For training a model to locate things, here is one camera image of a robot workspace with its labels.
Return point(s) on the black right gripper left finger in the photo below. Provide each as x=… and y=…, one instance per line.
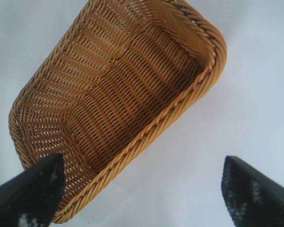
x=26, y=194

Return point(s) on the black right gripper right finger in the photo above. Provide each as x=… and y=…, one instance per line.
x=255, y=198

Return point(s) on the tan woven wicker basket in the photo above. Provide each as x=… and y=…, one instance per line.
x=123, y=89

